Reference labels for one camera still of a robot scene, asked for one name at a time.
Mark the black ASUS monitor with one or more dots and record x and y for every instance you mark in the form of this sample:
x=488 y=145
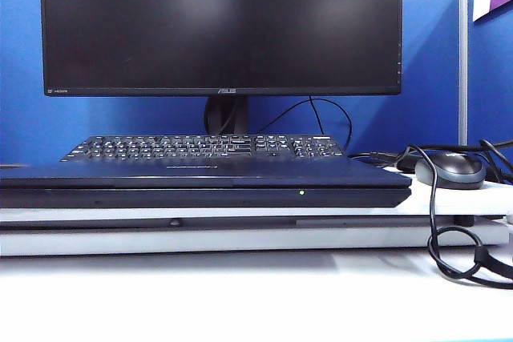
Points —
x=220 y=25

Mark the black Hasee laptop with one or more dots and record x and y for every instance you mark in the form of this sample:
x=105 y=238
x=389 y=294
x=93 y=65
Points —
x=200 y=198

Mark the small black adapter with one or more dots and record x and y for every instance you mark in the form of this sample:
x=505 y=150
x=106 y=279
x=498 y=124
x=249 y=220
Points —
x=406 y=163

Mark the black and grey mouse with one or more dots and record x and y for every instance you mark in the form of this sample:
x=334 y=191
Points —
x=453 y=170

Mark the black desktop keyboard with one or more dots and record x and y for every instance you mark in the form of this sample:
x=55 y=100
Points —
x=200 y=147

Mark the blue partition with aluminium post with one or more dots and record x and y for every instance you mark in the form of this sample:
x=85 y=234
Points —
x=489 y=77

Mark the white layered desk platform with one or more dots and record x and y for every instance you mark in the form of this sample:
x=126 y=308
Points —
x=240 y=240

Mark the blue office partition panel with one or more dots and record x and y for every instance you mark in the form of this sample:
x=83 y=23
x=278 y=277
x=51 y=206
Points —
x=24 y=77

